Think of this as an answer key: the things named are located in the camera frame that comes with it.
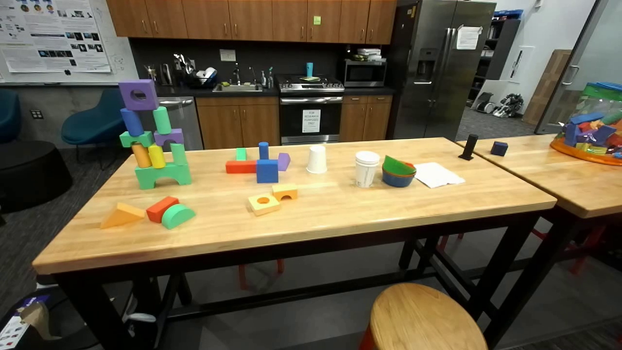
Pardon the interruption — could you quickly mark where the orange triangular foam block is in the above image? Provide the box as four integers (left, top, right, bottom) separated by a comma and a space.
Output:
101, 203, 146, 228

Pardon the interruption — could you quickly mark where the yellow arch foam block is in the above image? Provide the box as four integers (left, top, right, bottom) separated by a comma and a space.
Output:
272, 185, 300, 201

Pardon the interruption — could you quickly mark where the purple half-round foam block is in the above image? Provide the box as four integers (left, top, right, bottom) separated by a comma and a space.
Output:
278, 154, 292, 172

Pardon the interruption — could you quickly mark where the blue cube foam block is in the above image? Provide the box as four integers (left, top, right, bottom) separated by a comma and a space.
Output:
257, 160, 278, 183

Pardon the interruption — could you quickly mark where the yellow square block with hole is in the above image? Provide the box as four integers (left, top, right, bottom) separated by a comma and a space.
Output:
247, 195, 280, 216

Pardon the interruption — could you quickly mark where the blue cylinder foam block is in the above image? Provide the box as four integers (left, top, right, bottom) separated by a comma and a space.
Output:
259, 143, 268, 160

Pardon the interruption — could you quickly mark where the white paper cup stack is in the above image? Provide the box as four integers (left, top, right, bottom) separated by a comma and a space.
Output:
356, 152, 379, 187

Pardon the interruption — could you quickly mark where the small green cube block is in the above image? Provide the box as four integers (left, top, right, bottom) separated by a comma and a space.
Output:
235, 148, 247, 162

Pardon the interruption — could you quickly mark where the red rectangular foam block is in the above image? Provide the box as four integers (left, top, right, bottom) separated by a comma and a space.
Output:
226, 160, 257, 174

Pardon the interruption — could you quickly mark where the stack of coloured bowls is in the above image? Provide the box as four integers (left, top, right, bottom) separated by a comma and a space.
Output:
383, 156, 416, 187

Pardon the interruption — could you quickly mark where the green bridge foam block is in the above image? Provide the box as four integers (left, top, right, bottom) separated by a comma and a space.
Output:
134, 145, 193, 191

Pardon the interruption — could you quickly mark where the green half-round foam block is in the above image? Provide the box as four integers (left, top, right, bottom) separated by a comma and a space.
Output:
162, 205, 197, 230

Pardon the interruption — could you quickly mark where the purple arch foam block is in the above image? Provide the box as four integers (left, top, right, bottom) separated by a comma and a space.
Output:
154, 129, 185, 148

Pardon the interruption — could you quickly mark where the yellow cylinder foam block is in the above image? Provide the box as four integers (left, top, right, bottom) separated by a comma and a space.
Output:
148, 145, 165, 170

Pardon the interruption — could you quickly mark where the red half-round foam block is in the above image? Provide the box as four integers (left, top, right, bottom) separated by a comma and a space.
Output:
146, 197, 177, 224

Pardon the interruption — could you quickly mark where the green cylinder foam block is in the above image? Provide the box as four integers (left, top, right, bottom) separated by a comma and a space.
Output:
154, 108, 171, 135

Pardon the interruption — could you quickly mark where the orange cylinder foam block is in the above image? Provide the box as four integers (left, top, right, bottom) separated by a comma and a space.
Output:
132, 145, 150, 168

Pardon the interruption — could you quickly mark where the blue tilted foam block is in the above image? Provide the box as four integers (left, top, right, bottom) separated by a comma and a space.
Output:
121, 110, 144, 137

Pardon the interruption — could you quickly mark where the green notched foam block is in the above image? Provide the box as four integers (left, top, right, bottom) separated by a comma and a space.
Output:
119, 131, 154, 148

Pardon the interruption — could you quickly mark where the purple square block with hole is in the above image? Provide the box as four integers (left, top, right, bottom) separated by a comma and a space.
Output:
119, 80, 158, 111

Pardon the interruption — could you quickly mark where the white upside-down cup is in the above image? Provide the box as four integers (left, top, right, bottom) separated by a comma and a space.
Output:
307, 145, 327, 174

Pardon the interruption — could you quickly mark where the stainless steel oven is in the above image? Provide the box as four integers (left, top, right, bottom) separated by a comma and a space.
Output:
278, 78, 344, 145

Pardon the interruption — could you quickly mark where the microwave oven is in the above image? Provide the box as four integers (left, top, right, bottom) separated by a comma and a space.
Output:
344, 61, 387, 88

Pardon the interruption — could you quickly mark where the teal cup on stove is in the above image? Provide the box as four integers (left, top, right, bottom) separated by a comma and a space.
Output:
305, 63, 315, 78

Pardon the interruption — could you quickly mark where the kitchen sink with faucet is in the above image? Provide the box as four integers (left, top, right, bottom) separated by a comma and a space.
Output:
214, 65, 263, 94

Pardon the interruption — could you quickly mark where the white paper napkin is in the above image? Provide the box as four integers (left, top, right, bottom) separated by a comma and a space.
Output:
414, 164, 463, 189

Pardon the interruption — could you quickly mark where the stainless steel dishwasher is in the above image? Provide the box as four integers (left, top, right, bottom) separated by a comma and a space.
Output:
160, 96, 202, 150

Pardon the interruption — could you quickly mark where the round wooden stool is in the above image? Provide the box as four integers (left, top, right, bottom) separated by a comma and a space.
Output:
360, 285, 488, 350

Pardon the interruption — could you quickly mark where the stainless steel refrigerator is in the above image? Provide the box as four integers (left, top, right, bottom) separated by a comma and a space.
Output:
387, 0, 496, 139

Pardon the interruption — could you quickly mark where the small dark blue cube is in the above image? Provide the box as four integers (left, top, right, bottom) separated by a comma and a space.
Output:
490, 143, 509, 156

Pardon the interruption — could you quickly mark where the teal armchair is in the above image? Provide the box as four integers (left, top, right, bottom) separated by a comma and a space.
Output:
60, 88, 125, 146

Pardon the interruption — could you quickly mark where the black round ottoman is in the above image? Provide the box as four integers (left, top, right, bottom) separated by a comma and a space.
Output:
0, 141, 72, 213

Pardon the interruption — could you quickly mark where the orange tray of toy blocks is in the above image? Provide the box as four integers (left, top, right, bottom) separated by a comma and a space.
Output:
550, 113, 622, 168

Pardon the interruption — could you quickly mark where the black table power post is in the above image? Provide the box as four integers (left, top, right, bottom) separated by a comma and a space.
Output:
459, 135, 478, 162

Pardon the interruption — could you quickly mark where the white wall poster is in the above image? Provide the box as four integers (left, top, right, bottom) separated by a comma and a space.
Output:
0, 0, 111, 75

